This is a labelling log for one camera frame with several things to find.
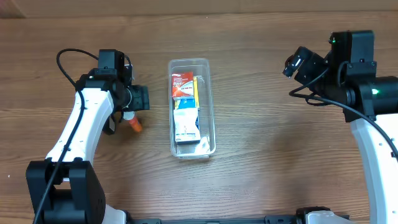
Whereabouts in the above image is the clear plastic container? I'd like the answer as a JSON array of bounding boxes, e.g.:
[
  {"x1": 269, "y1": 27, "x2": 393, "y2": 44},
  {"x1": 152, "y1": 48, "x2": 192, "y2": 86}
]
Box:
[{"x1": 169, "y1": 58, "x2": 216, "y2": 159}]

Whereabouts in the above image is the red white medicine box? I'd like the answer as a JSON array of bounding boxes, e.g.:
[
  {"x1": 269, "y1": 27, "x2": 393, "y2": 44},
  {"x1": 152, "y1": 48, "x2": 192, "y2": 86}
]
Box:
[{"x1": 171, "y1": 72, "x2": 194, "y2": 100}]

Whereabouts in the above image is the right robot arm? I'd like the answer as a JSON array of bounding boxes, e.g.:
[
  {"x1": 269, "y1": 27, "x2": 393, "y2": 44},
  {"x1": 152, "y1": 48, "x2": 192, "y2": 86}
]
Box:
[{"x1": 283, "y1": 30, "x2": 397, "y2": 223}]

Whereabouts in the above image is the orange pill bottle white cap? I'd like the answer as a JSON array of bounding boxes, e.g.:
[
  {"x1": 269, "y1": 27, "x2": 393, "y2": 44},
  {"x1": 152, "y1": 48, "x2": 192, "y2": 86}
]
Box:
[{"x1": 123, "y1": 111, "x2": 142, "y2": 133}]

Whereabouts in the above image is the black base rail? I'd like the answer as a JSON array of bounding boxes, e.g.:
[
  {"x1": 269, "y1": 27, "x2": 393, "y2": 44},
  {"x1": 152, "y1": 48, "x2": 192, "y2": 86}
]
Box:
[{"x1": 124, "y1": 214, "x2": 351, "y2": 224}]

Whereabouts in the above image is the blue yellow cough drops box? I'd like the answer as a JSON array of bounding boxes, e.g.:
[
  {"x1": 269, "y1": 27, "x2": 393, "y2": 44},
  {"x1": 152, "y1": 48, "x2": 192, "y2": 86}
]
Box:
[{"x1": 174, "y1": 77, "x2": 200, "y2": 110}]

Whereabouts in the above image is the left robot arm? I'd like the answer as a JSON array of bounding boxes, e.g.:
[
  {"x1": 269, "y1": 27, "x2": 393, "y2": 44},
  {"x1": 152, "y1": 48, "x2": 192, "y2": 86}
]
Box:
[{"x1": 25, "y1": 49, "x2": 150, "y2": 223}]

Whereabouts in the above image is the white blue medicine box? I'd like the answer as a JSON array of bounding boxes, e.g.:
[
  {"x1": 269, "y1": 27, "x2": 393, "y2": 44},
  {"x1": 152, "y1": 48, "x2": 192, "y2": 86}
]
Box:
[{"x1": 174, "y1": 108, "x2": 201, "y2": 143}]

